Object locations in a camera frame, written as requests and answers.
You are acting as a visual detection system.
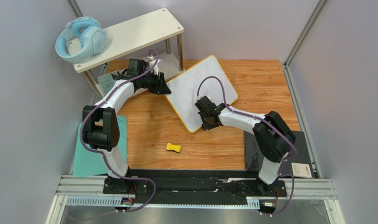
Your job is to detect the black mat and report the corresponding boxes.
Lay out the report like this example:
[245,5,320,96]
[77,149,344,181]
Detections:
[244,131,319,178]

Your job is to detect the light blue headphones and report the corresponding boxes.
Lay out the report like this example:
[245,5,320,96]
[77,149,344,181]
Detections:
[55,16,107,64]

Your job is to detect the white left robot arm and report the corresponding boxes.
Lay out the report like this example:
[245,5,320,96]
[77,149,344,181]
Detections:
[80,59,172,182]

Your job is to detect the teal mat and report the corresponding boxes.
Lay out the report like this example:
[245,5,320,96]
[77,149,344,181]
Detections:
[72,116,127,177]

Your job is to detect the yellow framed whiteboard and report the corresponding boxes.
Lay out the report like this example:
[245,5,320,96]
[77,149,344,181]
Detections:
[166,55,238,133]

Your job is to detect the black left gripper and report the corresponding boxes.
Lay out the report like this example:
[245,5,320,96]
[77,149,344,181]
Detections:
[139,71,172,95]

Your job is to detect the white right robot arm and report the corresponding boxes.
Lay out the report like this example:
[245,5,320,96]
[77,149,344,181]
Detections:
[195,96,297,185]

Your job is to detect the yellow bone shaped eraser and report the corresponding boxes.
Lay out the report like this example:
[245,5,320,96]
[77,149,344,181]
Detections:
[165,142,182,153]

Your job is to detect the white label card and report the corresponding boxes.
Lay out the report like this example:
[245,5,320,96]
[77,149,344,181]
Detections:
[291,163,313,179]

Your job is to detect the white wooden shelf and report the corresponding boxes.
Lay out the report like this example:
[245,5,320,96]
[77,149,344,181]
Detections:
[74,8,184,99]

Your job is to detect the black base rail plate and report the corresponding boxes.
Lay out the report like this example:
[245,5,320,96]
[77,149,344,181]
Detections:
[103,169,288,205]

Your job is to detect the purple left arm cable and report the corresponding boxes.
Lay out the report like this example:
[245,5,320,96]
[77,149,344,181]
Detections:
[79,49,160,213]

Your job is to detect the teal booklet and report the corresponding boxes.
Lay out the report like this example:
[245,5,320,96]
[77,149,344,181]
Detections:
[98,70,121,95]

